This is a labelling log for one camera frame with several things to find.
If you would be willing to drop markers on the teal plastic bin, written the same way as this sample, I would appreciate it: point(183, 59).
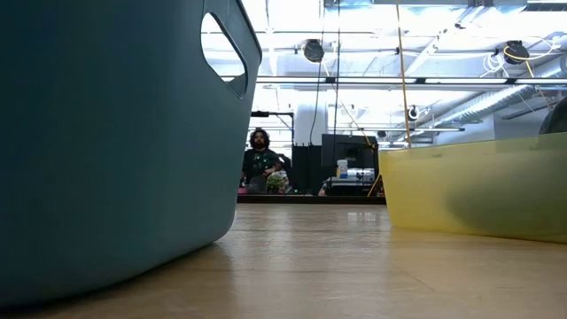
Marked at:
point(111, 155)

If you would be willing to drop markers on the green denim cap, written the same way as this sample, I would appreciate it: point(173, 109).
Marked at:
point(556, 119)
point(509, 217)

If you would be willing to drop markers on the person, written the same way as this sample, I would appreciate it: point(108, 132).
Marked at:
point(261, 161)

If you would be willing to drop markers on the light green potted plant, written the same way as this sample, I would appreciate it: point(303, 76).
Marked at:
point(275, 181)

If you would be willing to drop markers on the black upright case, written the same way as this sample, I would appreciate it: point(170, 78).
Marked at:
point(305, 170)

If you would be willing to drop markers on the white bottle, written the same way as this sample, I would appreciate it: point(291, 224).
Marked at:
point(342, 170)

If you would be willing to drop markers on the yellow plastic bin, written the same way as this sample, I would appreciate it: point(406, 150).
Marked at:
point(412, 190)

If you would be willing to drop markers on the long light rail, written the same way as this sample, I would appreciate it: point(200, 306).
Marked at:
point(376, 80)

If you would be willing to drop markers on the silver ventilation duct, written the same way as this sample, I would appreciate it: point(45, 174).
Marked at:
point(496, 103)

